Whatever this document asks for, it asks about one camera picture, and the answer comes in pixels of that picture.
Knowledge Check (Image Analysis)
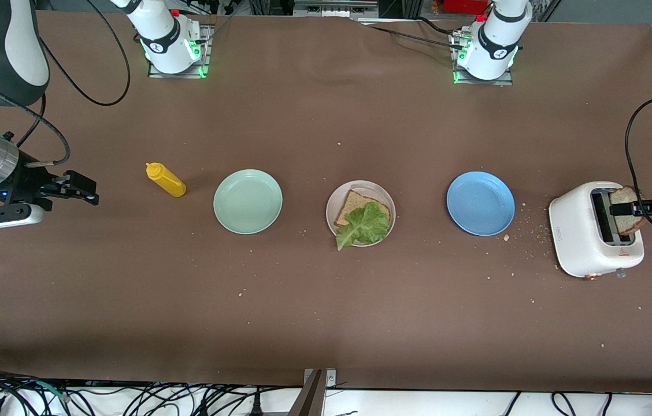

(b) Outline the brown bread slice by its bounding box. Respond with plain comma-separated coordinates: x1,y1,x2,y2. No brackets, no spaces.
609,185,650,236
334,190,391,228

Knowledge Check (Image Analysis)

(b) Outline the yellow mustard squeeze bottle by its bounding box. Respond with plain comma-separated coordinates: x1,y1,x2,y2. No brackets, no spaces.
146,162,187,198

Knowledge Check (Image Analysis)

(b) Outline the green lettuce leaf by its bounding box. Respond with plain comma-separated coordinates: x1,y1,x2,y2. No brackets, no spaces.
336,201,391,252

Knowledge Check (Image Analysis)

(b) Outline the blue plate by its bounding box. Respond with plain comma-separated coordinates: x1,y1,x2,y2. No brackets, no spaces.
446,171,516,237

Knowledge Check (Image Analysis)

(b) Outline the light green plate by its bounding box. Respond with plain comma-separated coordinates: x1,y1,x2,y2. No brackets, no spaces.
213,169,283,235

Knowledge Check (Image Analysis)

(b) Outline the beige plate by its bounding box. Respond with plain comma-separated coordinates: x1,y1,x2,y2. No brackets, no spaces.
326,180,397,248

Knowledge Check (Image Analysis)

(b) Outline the white toaster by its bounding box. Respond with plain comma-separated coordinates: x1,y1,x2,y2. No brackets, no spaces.
549,181,646,280

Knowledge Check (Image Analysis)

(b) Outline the red box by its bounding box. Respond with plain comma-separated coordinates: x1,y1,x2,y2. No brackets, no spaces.
442,0,491,15

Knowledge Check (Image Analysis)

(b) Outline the dark metal bar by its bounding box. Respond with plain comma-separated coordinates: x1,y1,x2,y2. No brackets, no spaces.
287,370,324,416

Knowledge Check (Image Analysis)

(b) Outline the grey metal rack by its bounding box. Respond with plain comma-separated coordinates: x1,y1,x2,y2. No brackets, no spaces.
293,0,380,18

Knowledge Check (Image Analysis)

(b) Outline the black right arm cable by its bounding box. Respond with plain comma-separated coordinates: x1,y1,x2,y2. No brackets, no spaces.
0,0,131,168

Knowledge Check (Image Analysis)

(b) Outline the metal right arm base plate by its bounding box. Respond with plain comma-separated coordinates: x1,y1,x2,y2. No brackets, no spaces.
148,23,211,80

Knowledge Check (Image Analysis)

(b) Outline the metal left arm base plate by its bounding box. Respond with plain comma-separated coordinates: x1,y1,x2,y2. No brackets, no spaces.
453,29,514,86

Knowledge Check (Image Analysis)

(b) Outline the black cable on table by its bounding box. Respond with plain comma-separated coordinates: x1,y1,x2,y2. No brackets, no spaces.
358,16,468,51

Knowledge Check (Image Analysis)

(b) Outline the silver table edge bracket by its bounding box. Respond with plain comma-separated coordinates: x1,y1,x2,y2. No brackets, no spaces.
303,369,337,389

